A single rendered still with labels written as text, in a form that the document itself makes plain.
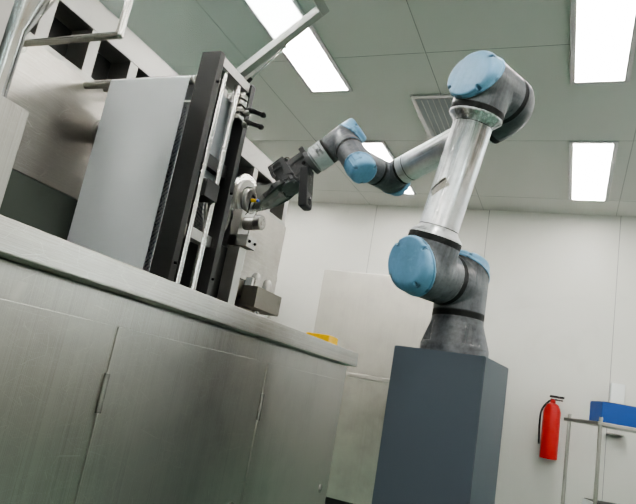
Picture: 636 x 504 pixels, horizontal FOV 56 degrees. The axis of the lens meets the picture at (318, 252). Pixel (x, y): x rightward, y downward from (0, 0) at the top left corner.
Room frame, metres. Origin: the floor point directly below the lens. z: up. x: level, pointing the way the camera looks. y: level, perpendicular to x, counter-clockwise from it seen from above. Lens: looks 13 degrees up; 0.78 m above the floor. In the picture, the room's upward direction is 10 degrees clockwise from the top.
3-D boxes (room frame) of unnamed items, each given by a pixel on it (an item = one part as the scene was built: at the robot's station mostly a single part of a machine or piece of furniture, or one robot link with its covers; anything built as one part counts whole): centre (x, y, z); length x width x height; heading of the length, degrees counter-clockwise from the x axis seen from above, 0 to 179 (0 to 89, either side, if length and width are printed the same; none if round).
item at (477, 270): (1.34, -0.33, 1.07); 0.13 x 0.12 x 0.14; 130
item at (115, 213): (1.38, 0.51, 1.17); 0.34 x 0.05 x 0.54; 66
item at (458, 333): (1.35, -0.34, 0.95); 0.15 x 0.15 x 0.10
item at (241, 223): (1.57, 0.20, 1.05); 0.06 x 0.05 x 0.31; 66
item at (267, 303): (1.85, 0.30, 1.00); 0.40 x 0.16 x 0.06; 66
